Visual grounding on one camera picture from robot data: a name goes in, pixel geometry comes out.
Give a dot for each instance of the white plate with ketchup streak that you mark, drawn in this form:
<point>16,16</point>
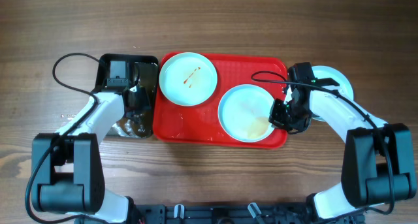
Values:
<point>188,79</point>

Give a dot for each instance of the black water tray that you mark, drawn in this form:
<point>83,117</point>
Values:
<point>142,71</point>

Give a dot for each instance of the white plate with ketchup blob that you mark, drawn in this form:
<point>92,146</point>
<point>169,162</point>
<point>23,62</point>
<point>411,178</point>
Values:
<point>243,113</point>

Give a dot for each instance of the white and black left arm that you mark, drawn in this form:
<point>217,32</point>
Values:
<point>67,175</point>

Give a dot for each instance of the red plastic serving tray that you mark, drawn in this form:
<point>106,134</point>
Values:
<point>199,124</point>

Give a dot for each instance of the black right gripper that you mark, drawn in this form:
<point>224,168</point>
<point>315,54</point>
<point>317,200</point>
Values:
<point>276,117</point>

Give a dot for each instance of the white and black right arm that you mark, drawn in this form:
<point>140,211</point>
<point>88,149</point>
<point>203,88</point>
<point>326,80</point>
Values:
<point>378,165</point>

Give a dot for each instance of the white plate with orange smear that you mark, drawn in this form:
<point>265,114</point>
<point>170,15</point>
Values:
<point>321,72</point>

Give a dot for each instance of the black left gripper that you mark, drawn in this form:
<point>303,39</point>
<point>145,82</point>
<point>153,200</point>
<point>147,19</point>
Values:
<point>145,100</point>

